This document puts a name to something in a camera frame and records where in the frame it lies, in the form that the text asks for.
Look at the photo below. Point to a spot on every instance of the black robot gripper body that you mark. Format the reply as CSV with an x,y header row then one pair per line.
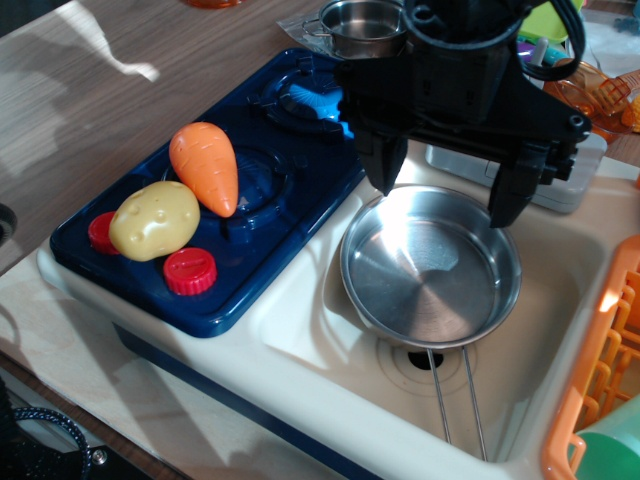
x,y
460,81

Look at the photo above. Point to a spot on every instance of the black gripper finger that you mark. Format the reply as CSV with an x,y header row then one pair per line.
x,y
515,184
381,156

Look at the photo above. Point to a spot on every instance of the stainless steel frying pan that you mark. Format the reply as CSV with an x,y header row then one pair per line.
x,y
428,274

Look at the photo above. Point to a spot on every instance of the cream toy kitchen sink unit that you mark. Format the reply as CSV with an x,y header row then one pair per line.
x,y
301,363

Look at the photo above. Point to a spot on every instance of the red stove knob right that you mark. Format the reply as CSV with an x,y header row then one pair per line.
x,y
190,271

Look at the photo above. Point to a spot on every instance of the red stove knob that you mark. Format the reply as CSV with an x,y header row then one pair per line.
x,y
98,234
190,271

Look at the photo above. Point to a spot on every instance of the red stove knob left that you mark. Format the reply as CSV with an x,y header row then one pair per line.
x,y
98,234

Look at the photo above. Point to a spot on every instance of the grey toy faucet base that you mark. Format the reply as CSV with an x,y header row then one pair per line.
x,y
563,196

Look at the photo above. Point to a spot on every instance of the transparent orange plastic bowl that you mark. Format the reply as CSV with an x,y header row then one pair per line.
x,y
575,91

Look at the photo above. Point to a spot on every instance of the lime green plastic plate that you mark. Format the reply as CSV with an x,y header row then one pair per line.
x,y
545,22

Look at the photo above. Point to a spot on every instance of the small steel pot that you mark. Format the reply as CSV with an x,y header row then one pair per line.
x,y
359,29

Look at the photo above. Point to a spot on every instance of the orange plastic spatula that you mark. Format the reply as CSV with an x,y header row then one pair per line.
x,y
613,93

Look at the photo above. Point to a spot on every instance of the orange plastic toy carrot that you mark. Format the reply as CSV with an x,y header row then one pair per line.
x,y
203,158

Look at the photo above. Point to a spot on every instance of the orange plastic dish rack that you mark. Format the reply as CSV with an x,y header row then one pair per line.
x,y
605,373

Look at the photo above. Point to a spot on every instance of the yellow plastic toy potato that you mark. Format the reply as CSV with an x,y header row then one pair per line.
x,y
155,221

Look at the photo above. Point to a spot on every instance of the green plastic cup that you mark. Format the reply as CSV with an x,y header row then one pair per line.
x,y
612,445

